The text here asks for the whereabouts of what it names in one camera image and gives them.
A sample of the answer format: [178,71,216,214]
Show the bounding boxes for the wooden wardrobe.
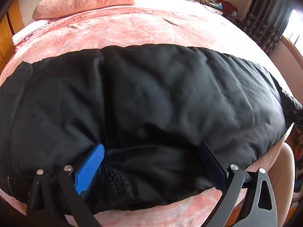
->
[0,0,25,72]

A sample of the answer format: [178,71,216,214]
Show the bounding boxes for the dark red cloth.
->
[216,0,238,17]

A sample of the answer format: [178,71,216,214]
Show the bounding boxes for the white trouser leg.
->
[265,140,295,226]

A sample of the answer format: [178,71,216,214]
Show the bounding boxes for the cluttered side table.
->
[194,0,223,15]

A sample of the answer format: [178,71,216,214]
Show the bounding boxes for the pink floral bed blanket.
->
[1,0,290,226]

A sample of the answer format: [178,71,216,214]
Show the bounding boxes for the black padded pants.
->
[1,44,302,214]

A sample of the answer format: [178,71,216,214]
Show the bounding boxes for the dark patterned curtain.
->
[237,0,293,55]

